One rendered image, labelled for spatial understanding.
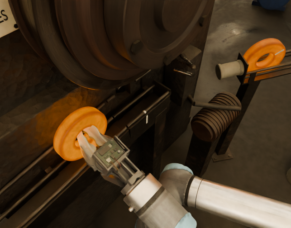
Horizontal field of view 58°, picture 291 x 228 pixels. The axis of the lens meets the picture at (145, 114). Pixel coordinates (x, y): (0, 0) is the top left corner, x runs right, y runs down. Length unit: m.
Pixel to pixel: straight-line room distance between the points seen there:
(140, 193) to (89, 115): 0.23
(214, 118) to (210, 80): 0.93
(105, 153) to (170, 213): 0.20
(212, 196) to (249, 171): 0.88
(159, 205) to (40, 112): 0.35
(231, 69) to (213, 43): 1.28
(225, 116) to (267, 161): 0.64
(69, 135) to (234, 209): 0.45
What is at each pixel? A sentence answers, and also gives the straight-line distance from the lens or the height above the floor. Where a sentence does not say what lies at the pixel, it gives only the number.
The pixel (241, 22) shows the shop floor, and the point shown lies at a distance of 2.63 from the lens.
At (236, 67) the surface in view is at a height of 0.69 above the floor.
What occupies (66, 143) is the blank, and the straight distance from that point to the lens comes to 0.68.
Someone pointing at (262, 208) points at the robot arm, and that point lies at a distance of 0.74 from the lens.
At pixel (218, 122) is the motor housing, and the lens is 1.08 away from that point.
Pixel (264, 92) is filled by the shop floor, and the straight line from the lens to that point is 2.02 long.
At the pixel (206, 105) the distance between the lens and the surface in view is 1.03.
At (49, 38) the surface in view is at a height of 1.11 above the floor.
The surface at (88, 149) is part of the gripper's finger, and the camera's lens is 0.68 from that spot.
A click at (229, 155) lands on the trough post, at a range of 1.61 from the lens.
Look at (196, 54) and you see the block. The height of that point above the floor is 0.80.
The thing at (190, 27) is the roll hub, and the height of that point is 1.03.
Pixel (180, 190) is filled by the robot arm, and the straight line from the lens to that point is 0.77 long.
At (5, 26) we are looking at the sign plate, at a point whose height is 1.08.
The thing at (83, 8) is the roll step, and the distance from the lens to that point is 0.43.
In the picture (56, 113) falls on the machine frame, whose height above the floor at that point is 0.83.
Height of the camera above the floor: 1.36
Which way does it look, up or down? 52 degrees down
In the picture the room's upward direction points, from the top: straight up
